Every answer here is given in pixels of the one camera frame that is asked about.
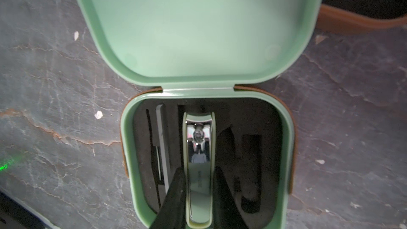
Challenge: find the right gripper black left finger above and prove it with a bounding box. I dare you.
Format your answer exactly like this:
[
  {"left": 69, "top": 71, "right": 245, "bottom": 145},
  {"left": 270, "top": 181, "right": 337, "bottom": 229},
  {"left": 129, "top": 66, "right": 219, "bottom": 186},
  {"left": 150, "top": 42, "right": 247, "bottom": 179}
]
[{"left": 149, "top": 168, "right": 187, "bottom": 229}]

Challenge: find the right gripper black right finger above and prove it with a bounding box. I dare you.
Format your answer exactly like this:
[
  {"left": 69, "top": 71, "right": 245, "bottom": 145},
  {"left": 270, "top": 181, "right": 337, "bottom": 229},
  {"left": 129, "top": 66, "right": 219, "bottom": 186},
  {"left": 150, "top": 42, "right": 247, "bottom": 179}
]
[{"left": 214, "top": 166, "right": 249, "bottom": 229}]

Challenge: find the large green nail clipper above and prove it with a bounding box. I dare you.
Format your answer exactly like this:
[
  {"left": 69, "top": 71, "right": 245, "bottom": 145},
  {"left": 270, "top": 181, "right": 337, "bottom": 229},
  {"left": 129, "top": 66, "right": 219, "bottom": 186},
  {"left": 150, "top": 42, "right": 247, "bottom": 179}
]
[{"left": 182, "top": 112, "right": 216, "bottom": 229}]

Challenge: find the green clipper case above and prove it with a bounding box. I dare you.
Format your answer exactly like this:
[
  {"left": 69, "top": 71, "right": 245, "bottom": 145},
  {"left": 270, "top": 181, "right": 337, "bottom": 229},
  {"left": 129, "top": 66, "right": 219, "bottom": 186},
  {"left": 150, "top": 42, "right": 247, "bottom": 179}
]
[{"left": 77, "top": 0, "right": 322, "bottom": 229}]

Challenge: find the brown clipper case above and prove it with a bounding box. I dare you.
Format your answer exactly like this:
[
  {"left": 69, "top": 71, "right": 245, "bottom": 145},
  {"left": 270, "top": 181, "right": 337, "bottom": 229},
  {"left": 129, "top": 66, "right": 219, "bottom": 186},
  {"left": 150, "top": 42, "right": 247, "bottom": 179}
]
[{"left": 316, "top": 0, "right": 407, "bottom": 35}]

